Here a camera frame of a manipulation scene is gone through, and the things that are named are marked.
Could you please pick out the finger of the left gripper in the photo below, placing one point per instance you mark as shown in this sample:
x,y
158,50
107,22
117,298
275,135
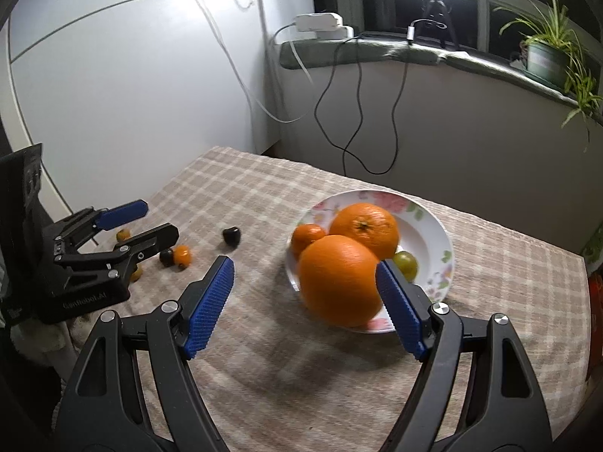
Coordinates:
x,y
117,266
82,226

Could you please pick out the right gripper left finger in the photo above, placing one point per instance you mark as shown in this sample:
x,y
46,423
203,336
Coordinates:
x,y
132,388

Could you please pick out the small orange kumquat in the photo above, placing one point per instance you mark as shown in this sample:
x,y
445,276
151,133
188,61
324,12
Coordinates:
x,y
182,256

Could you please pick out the green round fruit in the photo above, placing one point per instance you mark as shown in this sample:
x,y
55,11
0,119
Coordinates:
x,y
407,264

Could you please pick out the small tangerine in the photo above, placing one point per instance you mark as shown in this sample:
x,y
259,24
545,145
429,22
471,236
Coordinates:
x,y
303,236

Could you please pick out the large orange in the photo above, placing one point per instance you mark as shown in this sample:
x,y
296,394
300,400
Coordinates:
x,y
370,225
337,281

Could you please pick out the yellow kumquat near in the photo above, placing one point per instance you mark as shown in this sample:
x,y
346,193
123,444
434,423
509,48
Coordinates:
x,y
137,273

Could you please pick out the yellow kumquat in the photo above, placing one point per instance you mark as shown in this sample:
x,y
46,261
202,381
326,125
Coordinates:
x,y
137,273
123,235

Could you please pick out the yellow kumquat far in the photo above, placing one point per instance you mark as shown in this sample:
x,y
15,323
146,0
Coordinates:
x,y
123,235

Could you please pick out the dark plum near kumquats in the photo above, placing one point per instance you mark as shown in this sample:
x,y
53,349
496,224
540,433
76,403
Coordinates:
x,y
167,258

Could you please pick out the dark plum near plate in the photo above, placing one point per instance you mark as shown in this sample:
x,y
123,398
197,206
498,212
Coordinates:
x,y
232,236

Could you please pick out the beige plaid tablecloth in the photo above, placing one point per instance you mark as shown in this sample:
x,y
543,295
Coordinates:
x,y
276,379

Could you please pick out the white refrigerator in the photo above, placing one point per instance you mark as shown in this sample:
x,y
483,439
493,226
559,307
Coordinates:
x,y
125,98

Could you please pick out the red box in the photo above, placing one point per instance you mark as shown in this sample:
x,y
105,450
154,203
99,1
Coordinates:
x,y
595,292

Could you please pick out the floral white plate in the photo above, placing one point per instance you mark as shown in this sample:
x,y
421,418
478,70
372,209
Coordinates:
x,y
420,233

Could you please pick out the white power strip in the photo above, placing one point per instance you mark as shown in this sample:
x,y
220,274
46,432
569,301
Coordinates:
x,y
326,25

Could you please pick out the potted spider plant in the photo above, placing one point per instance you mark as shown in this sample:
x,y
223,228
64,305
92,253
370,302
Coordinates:
x,y
554,54

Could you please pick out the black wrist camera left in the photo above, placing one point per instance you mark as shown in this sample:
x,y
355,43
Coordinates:
x,y
27,266

